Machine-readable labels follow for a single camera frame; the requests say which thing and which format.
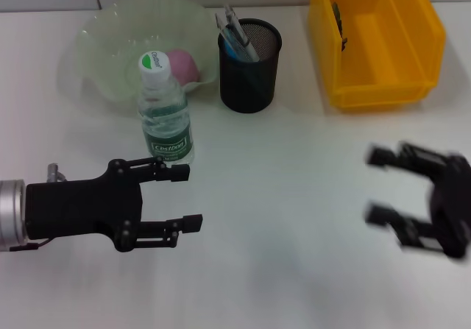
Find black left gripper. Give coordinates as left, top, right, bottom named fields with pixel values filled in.
left=24, top=156, right=204, bottom=253

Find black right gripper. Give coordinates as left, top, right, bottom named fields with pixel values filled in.
left=362, top=141, right=471, bottom=260

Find clear plastic water bottle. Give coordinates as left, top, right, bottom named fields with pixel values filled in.
left=138, top=50, right=196, bottom=166

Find blue scissors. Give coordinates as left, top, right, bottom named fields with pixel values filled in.
left=222, top=32, right=244, bottom=61

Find green plastic wrapper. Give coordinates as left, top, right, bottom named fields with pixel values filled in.
left=333, top=1, right=350, bottom=52

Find white grey pen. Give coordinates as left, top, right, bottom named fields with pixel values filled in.
left=223, top=4, right=261, bottom=63

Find clear plastic ruler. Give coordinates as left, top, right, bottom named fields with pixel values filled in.
left=214, top=11, right=244, bottom=60

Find black mesh pen holder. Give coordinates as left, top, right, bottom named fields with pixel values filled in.
left=216, top=18, right=283, bottom=115

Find pink peach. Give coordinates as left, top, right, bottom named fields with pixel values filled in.
left=167, top=48, right=202, bottom=87

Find green translucent fruit plate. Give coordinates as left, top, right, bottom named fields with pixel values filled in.
left=58, top=0, right=219, bottom=118

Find yellow plastic bin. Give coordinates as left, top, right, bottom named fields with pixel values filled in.
left=307, top=0, right=447, bottom=113

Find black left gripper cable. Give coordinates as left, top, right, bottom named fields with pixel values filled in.
left=9, top=238, right=52, bottom=252

